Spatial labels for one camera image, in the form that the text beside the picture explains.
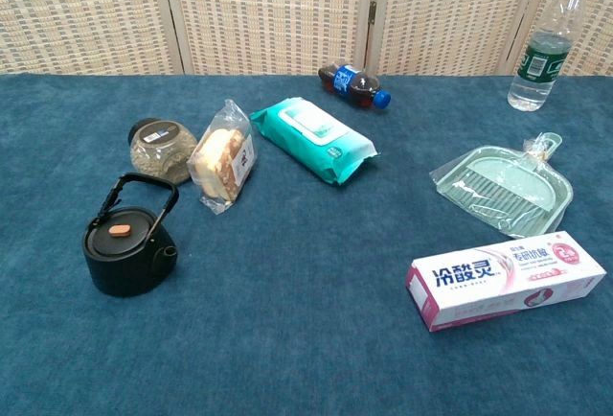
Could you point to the clear water bottle green label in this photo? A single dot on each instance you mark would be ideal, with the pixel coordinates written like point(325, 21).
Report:
point(543, 61)

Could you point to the teal wet wipes pack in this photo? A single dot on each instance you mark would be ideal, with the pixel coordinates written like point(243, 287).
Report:
point(311, 140)

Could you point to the packaged sliced bread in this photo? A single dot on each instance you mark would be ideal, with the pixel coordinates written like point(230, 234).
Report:
point(222, 162)

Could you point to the black round container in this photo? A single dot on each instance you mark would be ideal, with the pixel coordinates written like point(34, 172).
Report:
point(127, 262)

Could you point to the green dustpan set in plastic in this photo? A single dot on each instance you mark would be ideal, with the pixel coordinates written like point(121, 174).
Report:
point(507, 191)

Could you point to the woven folding screen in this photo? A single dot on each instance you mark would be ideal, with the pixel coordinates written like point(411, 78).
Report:
point(268, 8)

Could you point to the white pink toothpaste box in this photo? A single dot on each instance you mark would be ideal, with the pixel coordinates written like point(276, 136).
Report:
point(498, 282)

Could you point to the glass jar with black lid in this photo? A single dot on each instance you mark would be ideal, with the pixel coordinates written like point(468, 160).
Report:
point(158, 152)

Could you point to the blue felt table cover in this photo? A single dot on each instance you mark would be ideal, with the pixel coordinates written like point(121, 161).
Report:
point(297, 291)

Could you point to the small cola bottle blue cap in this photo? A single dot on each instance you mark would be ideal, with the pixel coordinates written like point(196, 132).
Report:
point(352, 84)

